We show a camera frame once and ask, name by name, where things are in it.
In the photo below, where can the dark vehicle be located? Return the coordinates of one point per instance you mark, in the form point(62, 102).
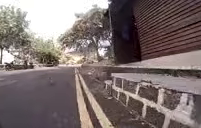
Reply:
point(50, 64)

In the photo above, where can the large spreading tree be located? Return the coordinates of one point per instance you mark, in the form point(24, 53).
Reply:
point(88, 30)

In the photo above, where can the grey asphalt road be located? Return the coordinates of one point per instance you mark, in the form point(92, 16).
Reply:
point(31, 96)

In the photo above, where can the building with brown shutter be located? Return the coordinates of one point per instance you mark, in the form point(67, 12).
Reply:
point(171, 26)

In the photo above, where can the dark roadside gutter strip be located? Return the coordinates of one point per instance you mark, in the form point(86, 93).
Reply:
point(112, 107)

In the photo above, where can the stone block wall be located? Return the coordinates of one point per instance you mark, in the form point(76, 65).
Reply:
point(148, 94)

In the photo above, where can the tall leafy tree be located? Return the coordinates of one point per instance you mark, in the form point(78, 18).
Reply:
point(8, 26)

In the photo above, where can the double yellow painted line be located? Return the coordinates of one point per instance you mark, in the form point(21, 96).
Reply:
point(82, 110)

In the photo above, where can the green bushes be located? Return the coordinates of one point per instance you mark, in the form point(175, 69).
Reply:
point(46, 50)

